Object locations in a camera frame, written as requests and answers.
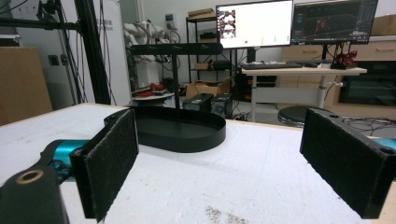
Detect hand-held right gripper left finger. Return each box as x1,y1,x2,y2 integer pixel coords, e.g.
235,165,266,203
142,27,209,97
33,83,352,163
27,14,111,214
69,108,140,224

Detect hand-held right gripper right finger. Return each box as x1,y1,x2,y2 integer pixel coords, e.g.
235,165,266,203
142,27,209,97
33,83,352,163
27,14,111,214
299,106,396,219

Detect round black stool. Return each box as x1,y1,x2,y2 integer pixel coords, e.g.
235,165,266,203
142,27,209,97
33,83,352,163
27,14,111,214
276,105,332,128

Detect black cabinet appliance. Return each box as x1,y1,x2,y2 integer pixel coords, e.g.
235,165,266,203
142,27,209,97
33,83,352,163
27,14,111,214
338,60,396,107

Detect black oval two-tier rack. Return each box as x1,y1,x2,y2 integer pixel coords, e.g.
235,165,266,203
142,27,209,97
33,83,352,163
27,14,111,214
104,42,228,154

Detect red tool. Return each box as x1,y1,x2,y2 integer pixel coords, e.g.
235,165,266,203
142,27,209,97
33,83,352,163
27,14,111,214
134,82,166,98

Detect light wooden desk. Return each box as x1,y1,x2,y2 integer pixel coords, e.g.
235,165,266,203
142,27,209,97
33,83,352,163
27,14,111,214
241,66,369,123

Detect red and black gadget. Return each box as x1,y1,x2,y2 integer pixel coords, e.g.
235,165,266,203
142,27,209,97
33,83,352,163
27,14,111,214
330,49,359,70

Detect black computer case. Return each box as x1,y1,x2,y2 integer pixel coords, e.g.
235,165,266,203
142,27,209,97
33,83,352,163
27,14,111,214
211,92,234,119
182,92,215,113

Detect light wooden cabinet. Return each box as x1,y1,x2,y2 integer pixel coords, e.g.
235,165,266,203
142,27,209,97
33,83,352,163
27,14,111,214
276,35,396,121

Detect brown cardboard panel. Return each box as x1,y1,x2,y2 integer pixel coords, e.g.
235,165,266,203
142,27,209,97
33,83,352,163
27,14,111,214
0,46,53,127

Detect black keyboard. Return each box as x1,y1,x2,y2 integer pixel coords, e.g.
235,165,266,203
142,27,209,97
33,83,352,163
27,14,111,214
240,62,304,71

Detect open cardboard box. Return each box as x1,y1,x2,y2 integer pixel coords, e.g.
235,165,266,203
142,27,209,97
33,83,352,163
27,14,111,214
185,77,233,99

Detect monitor with dark screen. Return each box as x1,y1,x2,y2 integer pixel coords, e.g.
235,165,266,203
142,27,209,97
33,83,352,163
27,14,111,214
290,0,379,46

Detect large cardboard box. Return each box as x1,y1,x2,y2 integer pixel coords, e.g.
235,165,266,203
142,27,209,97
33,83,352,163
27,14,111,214
371,14,396,37

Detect black metal shelf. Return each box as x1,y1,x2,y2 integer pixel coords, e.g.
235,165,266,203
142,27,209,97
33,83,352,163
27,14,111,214
185,16,235,85

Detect monitor with white screen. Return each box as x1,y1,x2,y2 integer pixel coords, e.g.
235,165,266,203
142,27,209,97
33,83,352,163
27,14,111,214
216,0,294,50

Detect flat cardboard box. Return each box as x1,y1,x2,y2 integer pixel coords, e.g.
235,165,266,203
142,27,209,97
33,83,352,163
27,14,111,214
187,7,217,21

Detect bundle of black cables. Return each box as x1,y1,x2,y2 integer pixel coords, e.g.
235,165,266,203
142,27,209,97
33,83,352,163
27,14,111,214
341,117,396,137

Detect black metal frame stand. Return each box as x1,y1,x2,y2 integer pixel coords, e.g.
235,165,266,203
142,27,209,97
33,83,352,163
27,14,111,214
0,0,112,105

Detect black wall sockets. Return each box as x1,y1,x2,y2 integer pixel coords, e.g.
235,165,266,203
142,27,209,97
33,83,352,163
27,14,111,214
47,53,69,67

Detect white wall control box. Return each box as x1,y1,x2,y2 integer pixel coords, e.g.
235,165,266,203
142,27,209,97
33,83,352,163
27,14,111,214
164,12,178,31

